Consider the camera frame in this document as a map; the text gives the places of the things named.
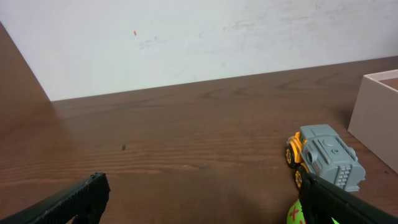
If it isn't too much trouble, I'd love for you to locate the grey yellow toy truck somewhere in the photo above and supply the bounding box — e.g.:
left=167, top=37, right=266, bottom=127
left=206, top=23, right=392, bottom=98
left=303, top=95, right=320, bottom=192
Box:
left=285, top=124, right=366, bottom=192

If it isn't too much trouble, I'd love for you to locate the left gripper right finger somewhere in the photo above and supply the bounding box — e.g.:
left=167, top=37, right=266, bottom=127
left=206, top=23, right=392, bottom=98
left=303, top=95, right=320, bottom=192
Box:
left=298, top=174, right=397, bottom=224

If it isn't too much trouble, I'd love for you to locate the green numbered ball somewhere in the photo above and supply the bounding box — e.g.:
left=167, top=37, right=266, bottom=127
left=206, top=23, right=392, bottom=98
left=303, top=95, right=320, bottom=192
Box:
left=286, top=198, right=340, bottom=224

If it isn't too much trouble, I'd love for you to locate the white cardboard box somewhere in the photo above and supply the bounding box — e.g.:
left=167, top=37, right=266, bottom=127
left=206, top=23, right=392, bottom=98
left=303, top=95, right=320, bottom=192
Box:
left=348, top=70, right=397, bottom=171

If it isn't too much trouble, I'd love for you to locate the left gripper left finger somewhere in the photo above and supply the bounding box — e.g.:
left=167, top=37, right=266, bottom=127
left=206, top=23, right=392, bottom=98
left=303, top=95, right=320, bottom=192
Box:
left=1, top=172, right=110, bottom=224

